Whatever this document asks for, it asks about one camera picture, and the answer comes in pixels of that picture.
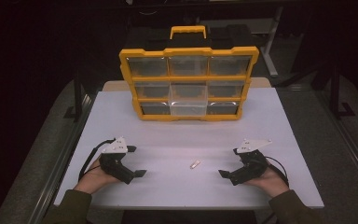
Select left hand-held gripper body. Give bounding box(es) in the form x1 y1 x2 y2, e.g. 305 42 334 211
99 136 135 186

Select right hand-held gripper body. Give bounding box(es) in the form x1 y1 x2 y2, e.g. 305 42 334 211
228 138 273 187

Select clear plastic drawer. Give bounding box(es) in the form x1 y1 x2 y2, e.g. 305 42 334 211
169 81 209 118

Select person's right hand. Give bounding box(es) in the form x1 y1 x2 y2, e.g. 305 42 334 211
244 167 291 199

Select person's left hand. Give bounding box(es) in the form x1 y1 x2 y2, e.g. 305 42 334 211
74 157 121 196

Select black metal stand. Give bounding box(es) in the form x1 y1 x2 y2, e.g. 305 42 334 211
328 63 357 120
62 73 90 123

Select yellow black drawer organizer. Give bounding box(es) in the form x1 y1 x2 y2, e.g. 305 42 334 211
118 24 260 122

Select grey metal stand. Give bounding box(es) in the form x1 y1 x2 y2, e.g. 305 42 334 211
259 6 284 78

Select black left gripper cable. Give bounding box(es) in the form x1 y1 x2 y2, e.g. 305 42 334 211
77 138 117 183

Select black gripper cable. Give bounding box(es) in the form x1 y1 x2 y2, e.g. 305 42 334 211
77 138 117 183
265 155 290 189

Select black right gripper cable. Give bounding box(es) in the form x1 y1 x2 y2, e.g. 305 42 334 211
265 155 290 189

